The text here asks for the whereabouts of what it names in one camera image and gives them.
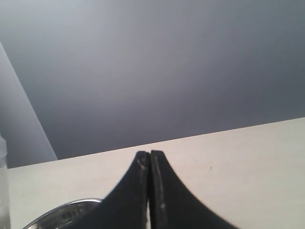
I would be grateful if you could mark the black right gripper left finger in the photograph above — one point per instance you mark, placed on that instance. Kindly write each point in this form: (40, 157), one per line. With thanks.
(125, 207)

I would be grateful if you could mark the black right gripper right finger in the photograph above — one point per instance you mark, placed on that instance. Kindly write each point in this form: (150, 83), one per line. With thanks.
(172, 205)

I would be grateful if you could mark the clear plastic shaker bottle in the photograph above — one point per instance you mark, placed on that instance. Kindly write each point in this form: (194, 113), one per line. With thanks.
(4, 188)

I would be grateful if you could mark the round stainless steel plate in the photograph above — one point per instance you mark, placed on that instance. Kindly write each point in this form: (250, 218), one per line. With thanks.
(65, 214)

